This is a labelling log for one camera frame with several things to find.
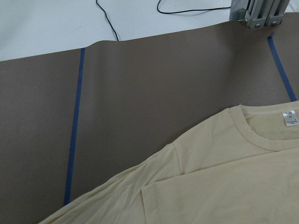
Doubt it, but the aluminium frame post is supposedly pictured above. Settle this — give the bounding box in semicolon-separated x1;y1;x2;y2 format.
229;0;290;29

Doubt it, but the black table cable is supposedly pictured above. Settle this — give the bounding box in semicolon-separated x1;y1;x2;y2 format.
95;0;232;42

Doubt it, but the beige long sleeve shirt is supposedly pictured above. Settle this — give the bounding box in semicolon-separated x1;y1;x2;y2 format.
44;101;299;224

